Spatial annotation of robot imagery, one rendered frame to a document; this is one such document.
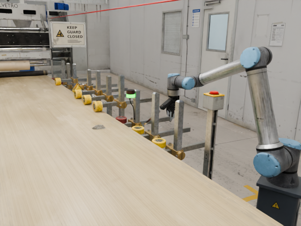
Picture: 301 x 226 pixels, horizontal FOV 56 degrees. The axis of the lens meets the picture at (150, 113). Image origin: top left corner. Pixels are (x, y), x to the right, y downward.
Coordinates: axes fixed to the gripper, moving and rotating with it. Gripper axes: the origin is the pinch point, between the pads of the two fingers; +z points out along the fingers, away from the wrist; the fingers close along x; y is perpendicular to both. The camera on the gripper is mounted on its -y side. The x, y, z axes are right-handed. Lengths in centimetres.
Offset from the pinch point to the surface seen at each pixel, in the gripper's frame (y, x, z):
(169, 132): -18.6, -26.5, -1.5
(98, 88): -32, 69, -17
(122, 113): -31.7, 19.2, -4.8
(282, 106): 240, 65, 32
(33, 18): -53, 253, -82
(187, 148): -22, -52, 0
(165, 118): -5.4, -1.5, -2.8
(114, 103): -36.1, 23.4, -12.3
